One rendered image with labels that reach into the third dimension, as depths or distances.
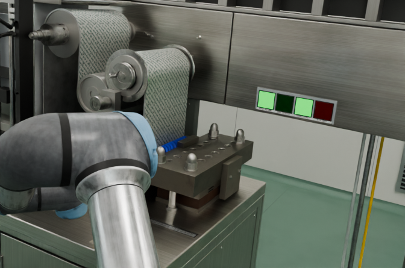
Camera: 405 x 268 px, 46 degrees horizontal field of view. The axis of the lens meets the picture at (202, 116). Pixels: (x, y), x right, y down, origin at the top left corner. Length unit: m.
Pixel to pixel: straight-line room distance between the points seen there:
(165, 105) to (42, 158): 0.74
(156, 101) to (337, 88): 0.52
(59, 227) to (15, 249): 0.19
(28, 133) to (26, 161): 0.04
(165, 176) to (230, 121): 2.94
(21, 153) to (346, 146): 3.36
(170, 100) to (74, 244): 0.51
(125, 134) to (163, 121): 0.68
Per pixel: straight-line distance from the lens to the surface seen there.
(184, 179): 1.25
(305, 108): 1.46
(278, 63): 1.47
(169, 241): 1.20
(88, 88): 1.43
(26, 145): 0.73
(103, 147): 0.72
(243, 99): 1.53
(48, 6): 1.59
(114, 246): 0.67
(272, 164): 4.13
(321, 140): 3.94
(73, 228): 1.25
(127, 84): 1.31
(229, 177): 1.40
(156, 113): 1.38
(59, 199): 1.13
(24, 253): 1.39
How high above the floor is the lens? 1.49
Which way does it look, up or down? 15 degrees down
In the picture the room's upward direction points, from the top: 5 degrees clockwise
